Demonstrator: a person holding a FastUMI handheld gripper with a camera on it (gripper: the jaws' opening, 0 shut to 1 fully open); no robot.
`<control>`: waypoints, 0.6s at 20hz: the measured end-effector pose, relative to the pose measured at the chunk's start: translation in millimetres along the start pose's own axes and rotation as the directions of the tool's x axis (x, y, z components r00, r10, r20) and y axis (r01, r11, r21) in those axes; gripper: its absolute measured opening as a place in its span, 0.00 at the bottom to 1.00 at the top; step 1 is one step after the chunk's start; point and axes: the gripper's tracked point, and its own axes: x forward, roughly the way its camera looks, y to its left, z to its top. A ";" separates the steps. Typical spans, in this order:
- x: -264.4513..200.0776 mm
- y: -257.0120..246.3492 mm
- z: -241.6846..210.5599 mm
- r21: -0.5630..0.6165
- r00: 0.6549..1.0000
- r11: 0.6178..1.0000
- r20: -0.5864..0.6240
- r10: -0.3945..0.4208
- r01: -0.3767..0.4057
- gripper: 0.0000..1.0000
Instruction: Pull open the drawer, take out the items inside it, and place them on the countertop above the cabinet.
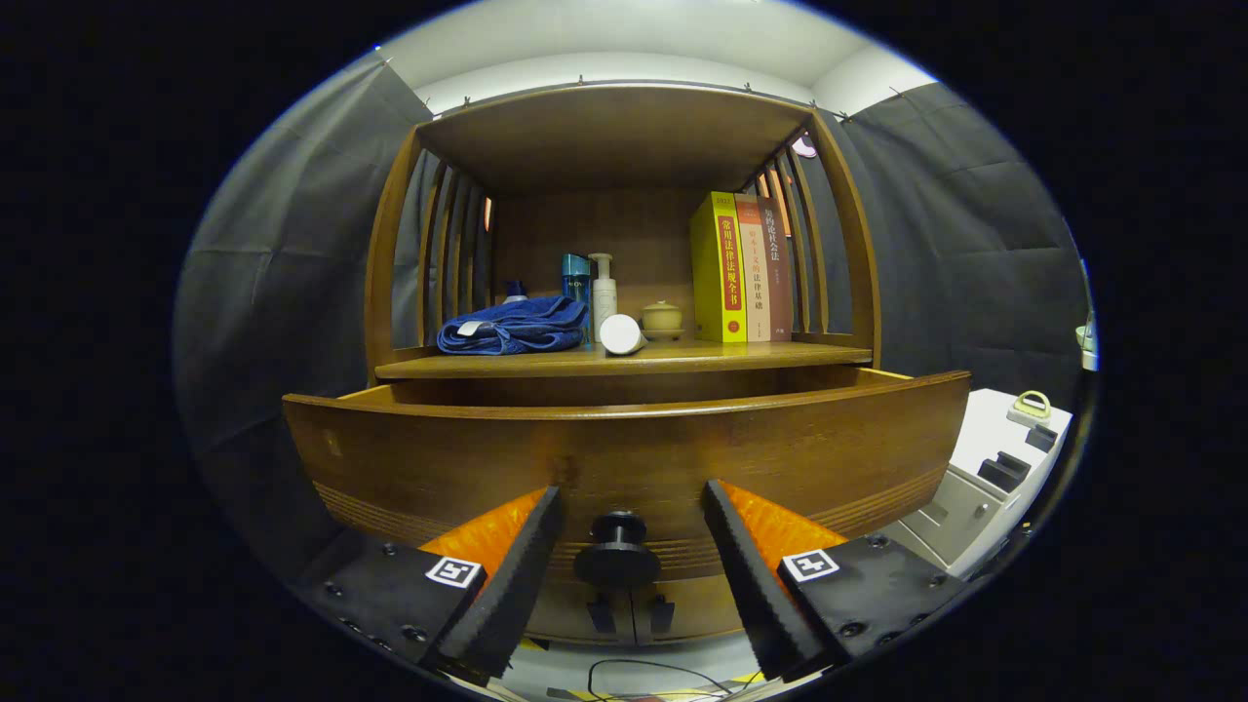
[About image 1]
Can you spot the large black block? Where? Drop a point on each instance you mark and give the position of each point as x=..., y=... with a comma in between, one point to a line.
x=1004, y=472

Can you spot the wooden cabinet door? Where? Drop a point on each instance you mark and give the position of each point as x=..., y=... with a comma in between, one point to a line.
x=570, y=614
x=697, y=609

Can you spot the white and green tube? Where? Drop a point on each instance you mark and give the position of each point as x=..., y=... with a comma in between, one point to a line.
x=619, y=334

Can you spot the small blue-capped white bottle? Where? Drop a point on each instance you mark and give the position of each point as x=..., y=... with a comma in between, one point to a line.
x=515, y=290

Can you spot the beige lidded tea bowl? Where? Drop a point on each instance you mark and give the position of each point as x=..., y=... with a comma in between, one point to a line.
x=663, y=317

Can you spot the tall blue bottle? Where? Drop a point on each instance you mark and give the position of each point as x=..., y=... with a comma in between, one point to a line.
x=575, y=273

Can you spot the orange and white book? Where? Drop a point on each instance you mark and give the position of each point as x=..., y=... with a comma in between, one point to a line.
x=755, y=273

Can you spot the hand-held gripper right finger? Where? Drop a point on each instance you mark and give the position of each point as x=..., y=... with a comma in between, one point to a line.
x=756, y=595

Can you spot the wooden cabinet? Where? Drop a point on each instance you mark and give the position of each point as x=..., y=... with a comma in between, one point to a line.
x=614, y=136

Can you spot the small black block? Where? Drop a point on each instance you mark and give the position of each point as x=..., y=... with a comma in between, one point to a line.
x=1040, y=438

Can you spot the thick yellow book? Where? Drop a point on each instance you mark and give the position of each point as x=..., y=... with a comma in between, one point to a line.
x=712, y=263

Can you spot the wooden drawer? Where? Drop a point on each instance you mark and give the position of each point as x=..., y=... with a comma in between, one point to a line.
x=604, y=448

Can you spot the white side cabinet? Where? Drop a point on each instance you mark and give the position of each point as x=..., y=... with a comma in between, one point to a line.
x=975, y=517

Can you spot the white stand device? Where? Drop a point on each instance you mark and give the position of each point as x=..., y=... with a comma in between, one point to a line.
x=1087, y=341

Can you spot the blue folded towel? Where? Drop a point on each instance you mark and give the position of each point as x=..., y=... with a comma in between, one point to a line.
x=512, y=327

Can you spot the black drawer knob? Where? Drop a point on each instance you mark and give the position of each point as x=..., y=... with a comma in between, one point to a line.
x=617, y=564

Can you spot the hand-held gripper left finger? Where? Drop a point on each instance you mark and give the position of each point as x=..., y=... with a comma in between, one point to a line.
x=507, y=595

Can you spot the brown book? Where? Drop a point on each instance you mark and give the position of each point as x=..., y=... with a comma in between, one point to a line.
x=780, y=283

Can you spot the white pump bottle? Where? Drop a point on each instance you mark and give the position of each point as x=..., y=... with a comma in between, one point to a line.
x=604, y=292

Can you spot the wooden countertop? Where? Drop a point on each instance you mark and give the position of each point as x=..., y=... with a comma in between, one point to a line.
x=702, y=356

